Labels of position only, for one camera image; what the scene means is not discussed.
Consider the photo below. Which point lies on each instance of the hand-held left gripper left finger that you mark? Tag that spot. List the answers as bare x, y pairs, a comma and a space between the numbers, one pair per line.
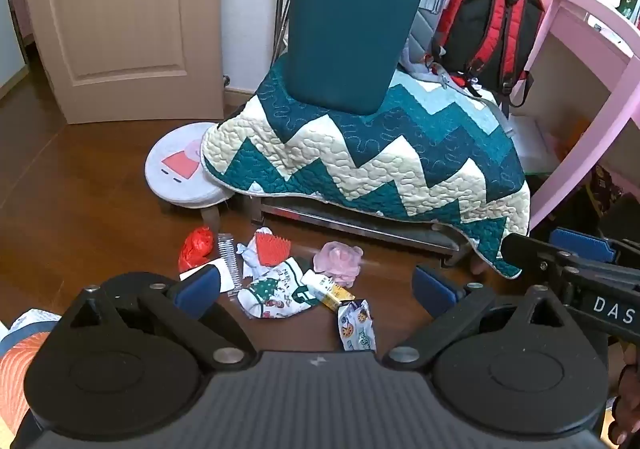
200, 286

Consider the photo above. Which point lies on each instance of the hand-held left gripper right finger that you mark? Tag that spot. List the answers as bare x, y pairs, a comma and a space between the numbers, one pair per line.
434, 286

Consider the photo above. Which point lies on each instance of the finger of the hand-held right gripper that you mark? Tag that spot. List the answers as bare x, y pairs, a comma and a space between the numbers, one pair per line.
582, 243
525, 251

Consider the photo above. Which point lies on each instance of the pale blue paper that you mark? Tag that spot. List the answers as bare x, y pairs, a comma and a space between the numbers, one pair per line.
250, 259

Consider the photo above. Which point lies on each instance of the red foam net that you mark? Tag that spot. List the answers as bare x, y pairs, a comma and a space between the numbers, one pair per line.
272, 251

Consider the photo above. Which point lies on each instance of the white yellow drink bottle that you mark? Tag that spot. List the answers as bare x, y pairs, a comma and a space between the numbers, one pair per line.
325, 290

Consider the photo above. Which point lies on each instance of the teal plastic bin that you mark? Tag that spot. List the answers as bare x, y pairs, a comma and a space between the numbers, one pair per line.
350, 29

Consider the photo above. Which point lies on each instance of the person's right hand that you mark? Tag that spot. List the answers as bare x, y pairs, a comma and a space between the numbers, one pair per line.
629, 399

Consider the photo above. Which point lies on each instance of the white paper sheet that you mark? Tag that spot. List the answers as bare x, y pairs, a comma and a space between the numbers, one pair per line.
192, 273

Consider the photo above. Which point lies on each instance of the red plastic bag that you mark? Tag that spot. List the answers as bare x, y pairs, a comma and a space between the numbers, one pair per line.
196, 249

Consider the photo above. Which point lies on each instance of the clear plastic binding comb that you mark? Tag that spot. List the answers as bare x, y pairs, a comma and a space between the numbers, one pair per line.
229, 259

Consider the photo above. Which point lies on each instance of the white green printed wrapper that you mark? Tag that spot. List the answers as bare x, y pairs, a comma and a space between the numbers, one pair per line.
270, 294

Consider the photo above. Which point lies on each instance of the blue white snack wrapper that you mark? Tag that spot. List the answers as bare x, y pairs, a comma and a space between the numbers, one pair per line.
356, 324

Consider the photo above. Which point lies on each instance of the pink plastic bag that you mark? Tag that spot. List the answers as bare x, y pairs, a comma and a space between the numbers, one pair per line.
340, 261

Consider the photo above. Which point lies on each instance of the round white stool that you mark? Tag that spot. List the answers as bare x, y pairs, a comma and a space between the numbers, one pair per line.
175, 169

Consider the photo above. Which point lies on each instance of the teal cream zigzag quilt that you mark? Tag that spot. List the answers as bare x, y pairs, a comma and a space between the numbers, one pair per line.
400, 154

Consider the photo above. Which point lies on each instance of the orange white striped cloth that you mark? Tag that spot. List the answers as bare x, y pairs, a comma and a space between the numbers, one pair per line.
20, 369

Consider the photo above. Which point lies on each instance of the pink desk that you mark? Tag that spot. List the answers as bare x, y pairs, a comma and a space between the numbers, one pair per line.
590, 19

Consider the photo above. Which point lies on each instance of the red black backpack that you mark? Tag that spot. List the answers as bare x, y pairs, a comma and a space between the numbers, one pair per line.
480, 19

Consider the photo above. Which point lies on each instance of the beige wooden door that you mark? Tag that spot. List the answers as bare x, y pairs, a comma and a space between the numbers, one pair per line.
125, 19

